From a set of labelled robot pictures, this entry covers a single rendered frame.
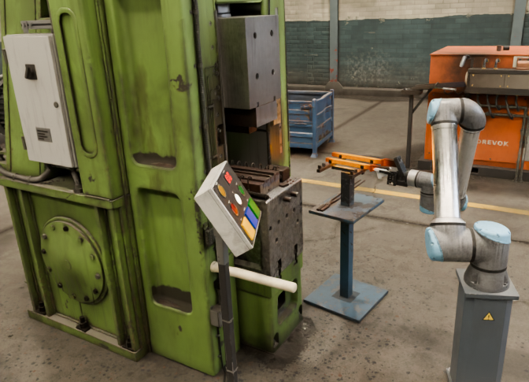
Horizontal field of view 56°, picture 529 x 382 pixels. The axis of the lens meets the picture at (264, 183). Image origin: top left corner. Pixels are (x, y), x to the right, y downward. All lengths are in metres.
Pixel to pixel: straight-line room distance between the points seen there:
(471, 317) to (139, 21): 1.96
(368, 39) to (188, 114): 8.09
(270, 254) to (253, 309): 0.38
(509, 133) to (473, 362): 3.42
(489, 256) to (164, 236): 1.52
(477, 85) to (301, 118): 2.04
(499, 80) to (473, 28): 4.29
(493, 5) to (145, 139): 7.84
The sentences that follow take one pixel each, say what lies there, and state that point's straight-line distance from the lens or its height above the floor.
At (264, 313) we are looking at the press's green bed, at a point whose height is 0.26.
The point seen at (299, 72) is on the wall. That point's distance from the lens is 10.71.
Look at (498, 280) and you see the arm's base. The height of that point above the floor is 0.65.
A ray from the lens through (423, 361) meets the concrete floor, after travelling 2.90.
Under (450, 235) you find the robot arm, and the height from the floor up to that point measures 0.85.
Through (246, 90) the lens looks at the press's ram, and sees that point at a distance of 2.27.
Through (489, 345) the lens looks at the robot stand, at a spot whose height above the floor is 0.33.
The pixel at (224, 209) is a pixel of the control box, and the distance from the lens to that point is 1.81.
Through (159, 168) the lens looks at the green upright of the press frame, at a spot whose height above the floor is 1.12.
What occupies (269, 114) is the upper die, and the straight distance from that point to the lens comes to 2.44.
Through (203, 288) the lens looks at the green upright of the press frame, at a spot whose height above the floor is 0.53.
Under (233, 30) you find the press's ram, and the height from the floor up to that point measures 1.71.
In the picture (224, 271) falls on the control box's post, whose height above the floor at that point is 0.77.
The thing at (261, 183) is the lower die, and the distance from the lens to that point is 2.46.
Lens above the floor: 1.81
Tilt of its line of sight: 20 degrees down
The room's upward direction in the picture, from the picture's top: 3 degrees counter-clockwise
